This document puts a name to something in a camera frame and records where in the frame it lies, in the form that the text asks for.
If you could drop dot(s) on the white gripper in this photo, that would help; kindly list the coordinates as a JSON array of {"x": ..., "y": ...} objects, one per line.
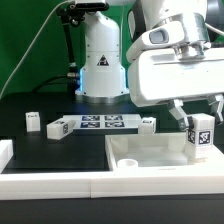
[{"x": 164, "y": 68}]

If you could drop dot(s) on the white front fence rail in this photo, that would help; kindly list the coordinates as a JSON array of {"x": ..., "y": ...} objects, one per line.
[{"x": 111, "y": 184}]

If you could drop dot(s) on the white tag base sheet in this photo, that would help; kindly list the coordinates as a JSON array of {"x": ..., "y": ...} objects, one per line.
[{"x": 113, "y": 121}]

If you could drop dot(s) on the white left fence block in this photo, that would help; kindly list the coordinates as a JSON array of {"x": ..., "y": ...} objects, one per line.
[{"x": 6, "y": 153}]

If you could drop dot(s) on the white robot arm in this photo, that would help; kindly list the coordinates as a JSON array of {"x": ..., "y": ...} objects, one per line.
[{"x": 102, "y": 75}]

